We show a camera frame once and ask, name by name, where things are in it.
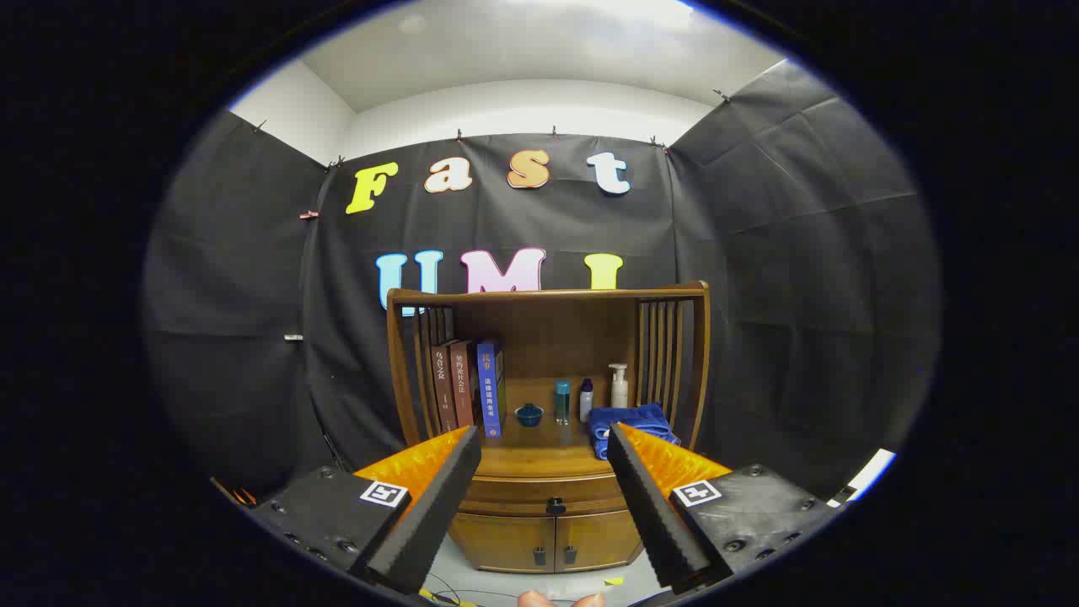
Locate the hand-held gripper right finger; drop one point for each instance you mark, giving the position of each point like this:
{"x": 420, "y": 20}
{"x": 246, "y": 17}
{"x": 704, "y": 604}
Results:
{"x": 653, "y": 514}

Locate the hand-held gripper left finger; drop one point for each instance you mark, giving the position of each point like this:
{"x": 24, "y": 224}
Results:
{"x": 438, "y": 506}

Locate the wooden drawer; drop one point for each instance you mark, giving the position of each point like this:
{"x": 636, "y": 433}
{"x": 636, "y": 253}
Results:
{"x": 514, "y": 493}

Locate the wooden cabinet door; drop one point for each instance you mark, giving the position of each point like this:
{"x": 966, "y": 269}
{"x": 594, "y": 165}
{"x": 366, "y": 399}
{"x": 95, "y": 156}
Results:
{"x": 603, "y": 539}
{"x": 501, "y": 544}

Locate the wooden countertop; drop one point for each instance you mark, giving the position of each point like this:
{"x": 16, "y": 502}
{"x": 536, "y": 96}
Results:
{"x": 548, "y": 459}

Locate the wooden cabinet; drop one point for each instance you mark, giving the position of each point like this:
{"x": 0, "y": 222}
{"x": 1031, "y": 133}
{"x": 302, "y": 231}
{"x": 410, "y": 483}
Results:
{"x": 548, "y": 337}

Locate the blue towel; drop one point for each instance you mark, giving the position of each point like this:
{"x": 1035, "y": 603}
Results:
{"x": 628, "y": 419}

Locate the dark brown book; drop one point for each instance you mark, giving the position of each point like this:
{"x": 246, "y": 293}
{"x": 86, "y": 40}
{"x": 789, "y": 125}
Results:
{"x": 444, "y": 388}

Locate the white pump bottle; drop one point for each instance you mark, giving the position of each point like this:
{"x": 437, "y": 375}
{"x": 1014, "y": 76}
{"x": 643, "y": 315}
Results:
{"x": 620, "y": 392}

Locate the blue book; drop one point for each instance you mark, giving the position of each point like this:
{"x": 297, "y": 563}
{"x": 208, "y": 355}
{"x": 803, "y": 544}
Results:
{"x": 489, "y": 388}

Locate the blue lidded teacup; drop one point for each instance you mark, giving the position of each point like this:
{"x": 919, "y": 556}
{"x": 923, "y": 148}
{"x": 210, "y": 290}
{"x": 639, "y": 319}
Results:
{"x": 529, "y": 415}

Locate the white bottle with blue cap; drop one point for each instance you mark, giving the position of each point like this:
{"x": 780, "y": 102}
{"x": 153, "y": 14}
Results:
{"x": 586, "y": 403}

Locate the teal glass bottle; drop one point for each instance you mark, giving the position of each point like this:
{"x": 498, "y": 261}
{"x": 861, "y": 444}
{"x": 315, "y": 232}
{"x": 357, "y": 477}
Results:
{"x": 562, "y": 403}

